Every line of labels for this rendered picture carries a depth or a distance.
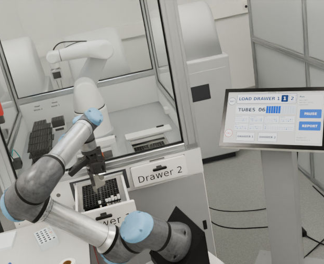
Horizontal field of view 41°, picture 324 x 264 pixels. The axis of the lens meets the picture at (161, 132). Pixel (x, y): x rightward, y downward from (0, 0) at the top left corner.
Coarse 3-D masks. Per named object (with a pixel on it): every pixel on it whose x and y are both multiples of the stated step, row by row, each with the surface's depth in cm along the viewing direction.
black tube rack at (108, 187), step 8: (112, 184) 219; (88, 192) 215; (104, 192) 212; (112, 192) 211; (88, 200) 208; (96, 200) 207; (104, 200) 206; (120, 200) 208; (88, 208) 206; (96, 208) 205
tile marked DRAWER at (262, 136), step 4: (260, 132) 215; (260, 136) 215; (264, 136) 214; (268, 136) 213; (272, 136) 212; (276, 136) 211; (260, 140) 214; (264, 140) 213; (268, 140) 212; (272, 140) 211; (276, 140) 210
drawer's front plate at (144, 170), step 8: (160, 160) 227; (168, 160) 227; (176, 160) 228; (184, 160) 228; (136, 168) 225; (144, 168) 226; (152, 168) 226; (168, 168) 228; (176, 168) 229; (184, 168) 230; (136, 176) 226; (144, 176) 227; (152, 176) 228; (168, 176) 230; (176, 176) 231; (136, 184) 228; (144, 184) 229
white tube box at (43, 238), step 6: (36, 234) 208; (42, 234) 207; (48, 234) 206; (54, 234) 205; (36, 240) 209; (42, 240) 202; (48, 240) 201; (54, 240) 202; (42, 246) 200; (48, 246) 201
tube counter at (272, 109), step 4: (260, 108) 218; (264, 108) 217; (268, 108) 217; (272, 108) 216; (276, 108) 215; (280, 108) 214; (284, 108) 213; (288, 108) 212; (292, 108) 211; (260, 112) 218; (264, 112) 217; (268, 112) 216; (272, 112) 215; (276, 112) 214; (280, 112) 213; (284, 112) 212; (288, 112) 212; (292, 112) 211
